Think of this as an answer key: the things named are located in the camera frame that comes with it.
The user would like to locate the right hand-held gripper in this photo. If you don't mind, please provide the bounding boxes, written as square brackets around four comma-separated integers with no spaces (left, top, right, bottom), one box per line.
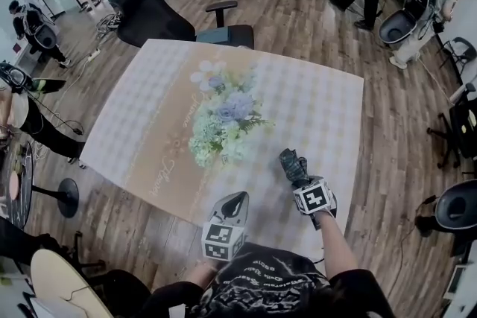
[291,176,338,232]

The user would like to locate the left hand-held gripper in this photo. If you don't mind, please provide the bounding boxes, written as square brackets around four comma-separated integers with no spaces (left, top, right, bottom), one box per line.
[200,191,250,263]

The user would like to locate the dark plaid umbrella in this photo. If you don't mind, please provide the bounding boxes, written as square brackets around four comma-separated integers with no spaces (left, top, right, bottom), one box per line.
[278,147,312,188]

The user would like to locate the person's left forearm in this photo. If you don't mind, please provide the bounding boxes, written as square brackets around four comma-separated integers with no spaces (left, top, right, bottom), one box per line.
[183,259,221,290]

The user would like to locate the person's right forearm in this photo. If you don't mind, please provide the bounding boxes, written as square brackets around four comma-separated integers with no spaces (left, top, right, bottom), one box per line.
[318,212,359,279]

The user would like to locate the floral cloth covered table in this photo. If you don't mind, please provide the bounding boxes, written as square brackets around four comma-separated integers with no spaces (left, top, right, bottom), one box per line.
[79,39,365,262]

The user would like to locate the person's black printed t-shirt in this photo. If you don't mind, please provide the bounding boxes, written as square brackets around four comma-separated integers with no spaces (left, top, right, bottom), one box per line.
[143,241,397,318]

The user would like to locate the black shell chair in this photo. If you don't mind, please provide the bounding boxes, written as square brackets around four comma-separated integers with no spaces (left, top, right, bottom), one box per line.
[414,179,477,236]
[377,8,419,46]

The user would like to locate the black swivel chair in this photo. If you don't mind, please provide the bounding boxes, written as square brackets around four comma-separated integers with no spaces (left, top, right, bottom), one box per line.
[426,81,477,171]

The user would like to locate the round beige table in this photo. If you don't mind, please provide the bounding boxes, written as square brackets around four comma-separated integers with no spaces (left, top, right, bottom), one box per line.
[29,248,113,318]

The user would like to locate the black office chair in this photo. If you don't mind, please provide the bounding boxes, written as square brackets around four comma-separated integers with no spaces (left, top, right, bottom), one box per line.
[110,0,256,49]

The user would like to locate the black folding chair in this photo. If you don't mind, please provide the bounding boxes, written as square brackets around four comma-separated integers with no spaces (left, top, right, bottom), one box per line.
[437,36,477,72]

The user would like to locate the round black pedestal table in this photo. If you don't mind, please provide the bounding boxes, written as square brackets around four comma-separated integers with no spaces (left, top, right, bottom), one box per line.
[0,140,80,231]

